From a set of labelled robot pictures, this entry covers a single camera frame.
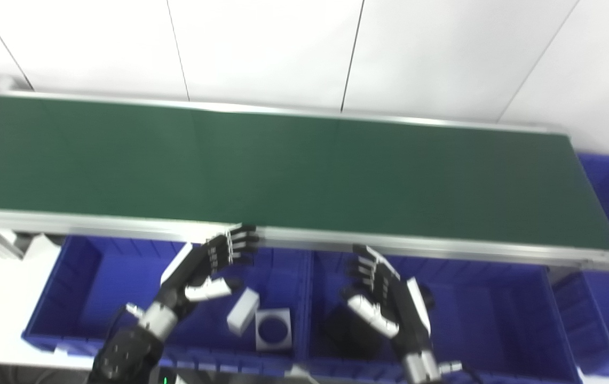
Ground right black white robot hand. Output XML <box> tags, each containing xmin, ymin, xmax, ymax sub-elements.
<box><xmin>341</xmin><ymin>244</ymin><xmax>434</xmax><ymax>359</ymax></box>

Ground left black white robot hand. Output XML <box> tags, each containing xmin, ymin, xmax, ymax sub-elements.
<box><xmin>157</xmin><ymin>224</ymin><xmax>260</xmax><ymax>315</ymax></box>

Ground white square part with hole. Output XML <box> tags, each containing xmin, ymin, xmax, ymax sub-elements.
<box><xmin>255</xmin><ymin>308</ymin><xmax>292</xmax><ymax>353</ymax></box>
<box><xmin>226</xmin><ymin>288</ymin><xmax>260</xmax><ymax>337</ymax></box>

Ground black square part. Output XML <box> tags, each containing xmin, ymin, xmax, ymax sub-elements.
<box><xmin>323</xmin><ymin>307</ymin><xmax>363</xmax><ymax>357</ymax></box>

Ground blue bin with white parts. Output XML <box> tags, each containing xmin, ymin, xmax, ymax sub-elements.
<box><xmin>21</xmin><ymin>236</ymin><xmax>313</xmax><ymax>374</ymax></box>

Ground green conveyor belt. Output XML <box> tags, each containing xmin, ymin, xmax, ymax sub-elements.
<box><xmin>0</xmin><ymin>95</ymin><xmax>609</xmax><ymax>251</ymax></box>
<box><xmin>0</xmin><ymin>90</ymin><xmax>609</xmax><ymax>271</ymax></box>

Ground blue bin with black parts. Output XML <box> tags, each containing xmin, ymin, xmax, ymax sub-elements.
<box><xmin>304</xmin><ymin>251</ymin><xmax>582</xmax><ymax>384</ymax></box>

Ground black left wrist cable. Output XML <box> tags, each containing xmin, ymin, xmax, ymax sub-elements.
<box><xmin>107</xmin><ymin>303</ymin><xmax>146</xmax><ymax>342</ymax></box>

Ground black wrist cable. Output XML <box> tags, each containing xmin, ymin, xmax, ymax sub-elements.
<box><xmin>107</xmin><ymin>303</ymin><xmax>146</xmax><ymax>342</ymax></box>
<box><xmin>440</xmin><ymin>362</ymin><xmax>484</xmax><ymax>384</ymax></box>

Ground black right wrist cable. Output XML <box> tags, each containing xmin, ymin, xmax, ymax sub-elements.
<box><xmin>440</xmin><ymin>362</ymin><xmax>484</xmax><ymax>384</ymax></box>

